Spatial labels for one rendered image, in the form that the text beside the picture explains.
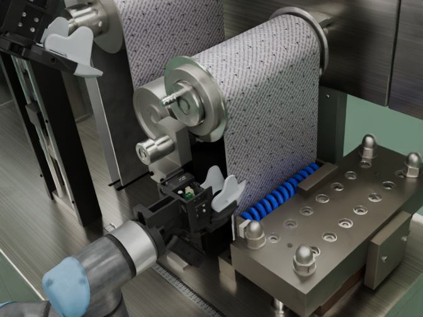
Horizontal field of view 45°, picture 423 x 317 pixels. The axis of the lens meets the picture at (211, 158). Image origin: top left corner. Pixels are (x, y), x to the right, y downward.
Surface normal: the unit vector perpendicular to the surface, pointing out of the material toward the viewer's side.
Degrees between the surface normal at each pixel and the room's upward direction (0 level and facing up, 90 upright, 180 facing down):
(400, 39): 90
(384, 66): 90
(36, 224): 0
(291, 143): 90
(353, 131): 0
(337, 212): 0
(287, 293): 90
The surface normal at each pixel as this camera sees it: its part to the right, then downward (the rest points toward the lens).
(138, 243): 0.41, -0.33
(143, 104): -0.73, 0.45
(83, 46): 0.61, 0.35
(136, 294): -0.09, -0.81
